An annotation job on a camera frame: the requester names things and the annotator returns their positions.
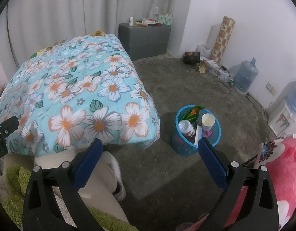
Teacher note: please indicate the black box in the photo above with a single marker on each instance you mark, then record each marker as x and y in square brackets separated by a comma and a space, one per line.
[191, 57]

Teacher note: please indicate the crumpled white bag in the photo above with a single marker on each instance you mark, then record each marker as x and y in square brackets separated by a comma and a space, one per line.
[203, 51]

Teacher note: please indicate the wall socket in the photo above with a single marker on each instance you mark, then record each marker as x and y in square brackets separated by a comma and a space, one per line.
[271, 88]

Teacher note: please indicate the grey curtain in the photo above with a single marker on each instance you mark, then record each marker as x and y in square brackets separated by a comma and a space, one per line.
[78, 9]

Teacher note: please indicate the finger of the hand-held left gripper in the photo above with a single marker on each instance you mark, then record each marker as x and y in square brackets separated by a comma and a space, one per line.
[8, 126]

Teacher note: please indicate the pile of small toiletries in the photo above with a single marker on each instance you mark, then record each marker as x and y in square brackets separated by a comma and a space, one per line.
[145, 22]

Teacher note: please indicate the white shoe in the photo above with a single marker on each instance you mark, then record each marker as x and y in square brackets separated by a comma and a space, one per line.
[115, 170]

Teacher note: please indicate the clear bottle red label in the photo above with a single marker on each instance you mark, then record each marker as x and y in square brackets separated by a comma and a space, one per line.
[186, 128]

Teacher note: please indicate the blue floral blanket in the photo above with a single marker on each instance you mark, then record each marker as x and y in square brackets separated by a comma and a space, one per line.
[90, 89]

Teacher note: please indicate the white water dispenser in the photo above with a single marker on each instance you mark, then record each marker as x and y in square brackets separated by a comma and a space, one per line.
[282, 118]

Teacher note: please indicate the green plastic basket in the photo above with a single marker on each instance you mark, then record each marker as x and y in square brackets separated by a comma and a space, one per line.
[165, 20]

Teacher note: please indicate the blue mesh bin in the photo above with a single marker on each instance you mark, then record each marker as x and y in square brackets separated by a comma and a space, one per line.
[184, 146]

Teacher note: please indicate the white paper cup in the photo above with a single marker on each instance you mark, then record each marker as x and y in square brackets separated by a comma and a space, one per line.
[208, 122]

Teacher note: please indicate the yellow patterned cloth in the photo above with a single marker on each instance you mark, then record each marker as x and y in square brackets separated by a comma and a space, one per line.
[99, 33]

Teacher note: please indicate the white board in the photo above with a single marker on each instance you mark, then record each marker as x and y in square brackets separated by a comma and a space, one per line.
[213, 37]

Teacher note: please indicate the patterned paper roll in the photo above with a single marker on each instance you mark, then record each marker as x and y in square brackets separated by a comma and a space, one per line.
[222, 38]

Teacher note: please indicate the small white bottle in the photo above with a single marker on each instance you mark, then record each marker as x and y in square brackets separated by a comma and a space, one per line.
[131, 21]

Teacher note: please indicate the blue water jug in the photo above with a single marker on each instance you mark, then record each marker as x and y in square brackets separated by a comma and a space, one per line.
[246, 77]

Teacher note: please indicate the green fluffy rug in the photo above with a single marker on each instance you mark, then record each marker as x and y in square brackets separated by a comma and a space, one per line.
[15, 180]

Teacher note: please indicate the grey cabinet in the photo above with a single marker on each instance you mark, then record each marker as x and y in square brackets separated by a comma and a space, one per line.
[145, 41]

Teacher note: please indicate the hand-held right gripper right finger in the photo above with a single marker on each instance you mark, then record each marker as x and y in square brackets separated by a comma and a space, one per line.
[212, 163]

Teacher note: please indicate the pink floral blanket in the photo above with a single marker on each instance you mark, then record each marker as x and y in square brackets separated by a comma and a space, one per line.
[282, 168]

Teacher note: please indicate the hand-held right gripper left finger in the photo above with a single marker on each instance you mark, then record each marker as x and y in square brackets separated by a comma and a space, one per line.
[90, 163]

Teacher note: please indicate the paper scraps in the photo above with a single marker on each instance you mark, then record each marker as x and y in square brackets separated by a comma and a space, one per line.
[210, 66]

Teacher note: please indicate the white wrapper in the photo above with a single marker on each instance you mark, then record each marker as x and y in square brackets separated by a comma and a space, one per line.
[198, 134]

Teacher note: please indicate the person's leg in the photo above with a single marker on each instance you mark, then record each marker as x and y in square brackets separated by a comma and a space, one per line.
[97, 173]

